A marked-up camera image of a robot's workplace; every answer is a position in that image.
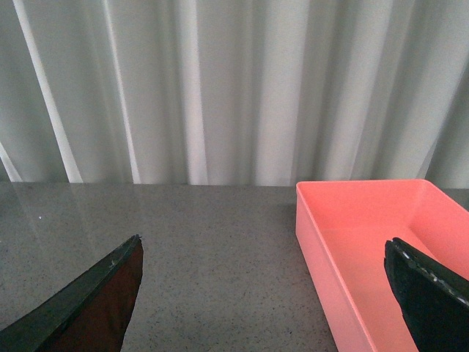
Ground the white pleated curtain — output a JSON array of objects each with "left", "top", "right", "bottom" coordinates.
[{"left": 1, "top": 1, "right": 468, "bottom": 188}]

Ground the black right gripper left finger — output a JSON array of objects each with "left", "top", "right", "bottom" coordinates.
[{"left": 1, "top": 235, "right": 144, "bottom": 351}]

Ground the pink plastic bin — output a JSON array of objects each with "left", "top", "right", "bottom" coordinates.
[{"left": 296, "top": 180, "right": 468, "bottom": 351}]

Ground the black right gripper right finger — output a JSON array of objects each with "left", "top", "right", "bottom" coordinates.
[{"left": 384, "top": 238, "right": 468, "bottom": 351}]

